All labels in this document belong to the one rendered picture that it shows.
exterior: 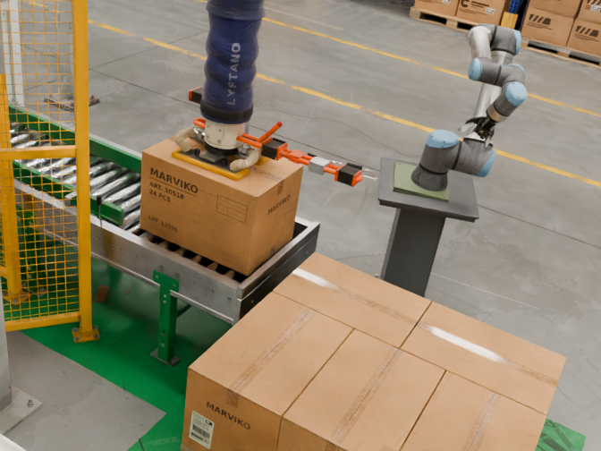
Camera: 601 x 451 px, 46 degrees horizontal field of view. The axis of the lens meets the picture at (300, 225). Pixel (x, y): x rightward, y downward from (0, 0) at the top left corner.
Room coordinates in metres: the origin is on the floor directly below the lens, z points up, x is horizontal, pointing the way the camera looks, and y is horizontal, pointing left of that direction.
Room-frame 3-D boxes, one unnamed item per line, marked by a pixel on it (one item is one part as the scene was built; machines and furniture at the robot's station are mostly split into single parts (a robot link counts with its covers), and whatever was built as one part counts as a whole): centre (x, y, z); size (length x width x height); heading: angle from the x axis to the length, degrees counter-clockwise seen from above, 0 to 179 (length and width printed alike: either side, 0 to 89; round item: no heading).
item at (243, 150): (2.85, 0.39, 1.01); 0.34 x 0.25 x 0.06; 67
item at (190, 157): (2.76, 0.43, 0.97); 0.34 x 0.10 x 0.05; 67
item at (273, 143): (2.75, 0.16, 1.08); 0.10 x 0.08 x 0.06; 157
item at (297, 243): (2.70, 0.06, 0.58); 0.70 x 0.03 x 0.06; 156
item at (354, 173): (2.61, -0.16, 1.08); 0.08 x 0.07 x 0.05; 67
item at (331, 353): (2.15, -0.43, 0.34); 1.20 x 1.00 x 0.40; 66
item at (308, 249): (2.69, 0.06, 0.47); 0.70 x 0.03 x 0.15; 156
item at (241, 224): (2.85, 0.38, 0.75); 0.60 x 0.40 x 0.40; 66
